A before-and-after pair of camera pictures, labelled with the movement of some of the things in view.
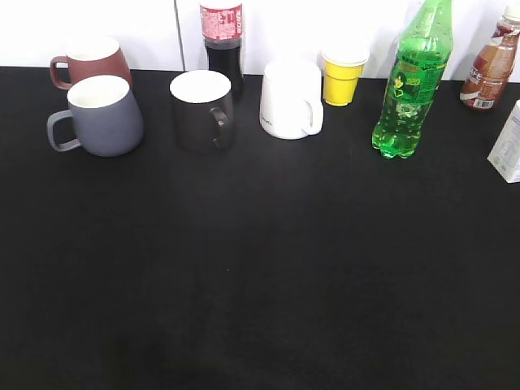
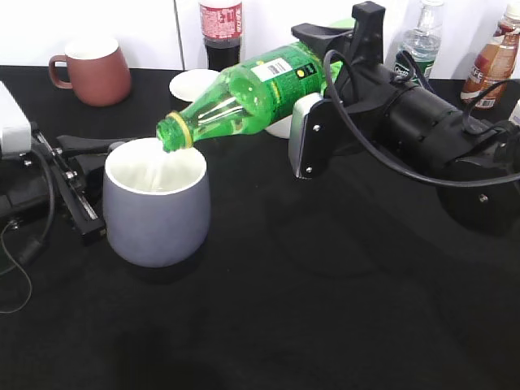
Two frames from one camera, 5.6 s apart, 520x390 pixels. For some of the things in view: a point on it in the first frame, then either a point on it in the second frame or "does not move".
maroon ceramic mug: (88, 58) does not move
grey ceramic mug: (106, 119) → (156, 203)
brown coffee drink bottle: (490, 71) does not move
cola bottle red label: (222, 27) does not move
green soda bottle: (422, 51) → (252, 93)
